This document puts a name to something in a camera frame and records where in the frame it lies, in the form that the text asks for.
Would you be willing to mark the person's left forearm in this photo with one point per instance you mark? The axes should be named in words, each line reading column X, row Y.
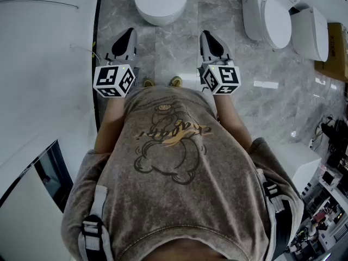
column 111, row 126

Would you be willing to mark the person's right forearm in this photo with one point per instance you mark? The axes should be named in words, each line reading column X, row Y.
column 231, row 118

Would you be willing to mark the person's right yellow shoe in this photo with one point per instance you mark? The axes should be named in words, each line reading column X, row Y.
column 176, row 81

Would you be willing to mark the white toilet with oval seat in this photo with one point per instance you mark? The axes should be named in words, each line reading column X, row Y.
column 272, row 18

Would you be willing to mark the person's left yellow shoe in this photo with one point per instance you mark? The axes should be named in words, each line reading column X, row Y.
column 148, row 83

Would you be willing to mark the black framed glass panel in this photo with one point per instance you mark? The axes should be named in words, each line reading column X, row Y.
column 51, row 173

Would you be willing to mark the black skirting strip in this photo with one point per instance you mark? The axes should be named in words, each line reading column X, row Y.
column 95, row 64

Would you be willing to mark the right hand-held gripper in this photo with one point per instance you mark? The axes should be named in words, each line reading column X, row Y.
column 225, row 77

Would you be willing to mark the person's grey-brown printed shirt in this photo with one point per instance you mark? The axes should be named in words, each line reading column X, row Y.
column 176, row 194

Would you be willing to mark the white pedestal block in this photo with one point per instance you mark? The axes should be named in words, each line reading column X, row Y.
column 296, row 162

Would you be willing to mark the person's yellow shoe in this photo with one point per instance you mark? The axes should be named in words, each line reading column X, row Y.
column 148, row 83
column 176, row 81

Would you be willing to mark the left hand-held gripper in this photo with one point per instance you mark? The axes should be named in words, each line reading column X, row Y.
column 108, row 77

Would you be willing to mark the brown cardboard box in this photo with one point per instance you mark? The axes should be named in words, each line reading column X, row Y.
column 335, row 53

